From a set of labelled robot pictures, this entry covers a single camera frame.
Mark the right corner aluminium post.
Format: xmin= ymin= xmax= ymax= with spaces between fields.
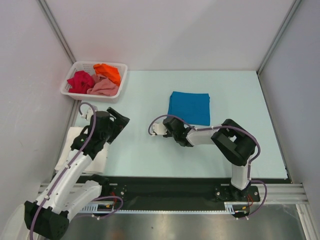
xmin=256 ymin=0 xmax=303 ymax=77

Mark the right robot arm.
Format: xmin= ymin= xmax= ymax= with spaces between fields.
xmin=160 ymin=116 xmax=261 ymax=201

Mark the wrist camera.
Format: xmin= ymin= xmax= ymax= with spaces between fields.
xmin=80 ymin=107 xmax=94 ymax=121
xmin=151 ymin=123 xmax=168 ymax=136

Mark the orange crumpled t-shirt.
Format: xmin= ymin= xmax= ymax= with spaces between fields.
xmin=93 ymin=63 xmax=121 ymax=87

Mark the white plastic basket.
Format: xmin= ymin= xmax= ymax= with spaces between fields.
xmin=60 ymin=61 xmax=128 ymax=103

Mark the pink crumpled t-shirt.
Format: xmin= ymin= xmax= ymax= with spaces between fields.
xmin=86 ymin=74 xmax=119 ymax=97

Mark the white folded t-shirt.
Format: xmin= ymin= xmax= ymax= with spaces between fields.
xmin=54 ymin=126 xmax=110 ymax=175

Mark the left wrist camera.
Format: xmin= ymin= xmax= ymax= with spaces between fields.
xmin=80 ymin=107 xmax=94 ymax=121

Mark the magenta crumpled t-shirt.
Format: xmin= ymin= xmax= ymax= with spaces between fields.
xmin=67 ymin=70 xmax=95 ymax=94

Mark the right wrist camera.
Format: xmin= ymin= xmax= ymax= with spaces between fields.
xmin=151 ymin=123 xmax=168 ymax=136

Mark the aluminium frame rail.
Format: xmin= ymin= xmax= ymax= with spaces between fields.
xmin=38 ymin=183 xmax=309 ymax=205

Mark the white slotted cable duct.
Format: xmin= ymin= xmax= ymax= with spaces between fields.
xmin=80 ymin=201 xmax=249 ymax=215

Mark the blue t-shirt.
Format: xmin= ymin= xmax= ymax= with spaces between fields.
xmin=167 ymin=91 xmax=211 ymax=126

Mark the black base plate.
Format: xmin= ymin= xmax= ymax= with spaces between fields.
xmin=74 ymin=174 xmax=292 ymax=211

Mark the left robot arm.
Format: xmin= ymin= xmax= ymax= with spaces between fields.
xmin=24 ymin=105 xmax=130 ymax=240

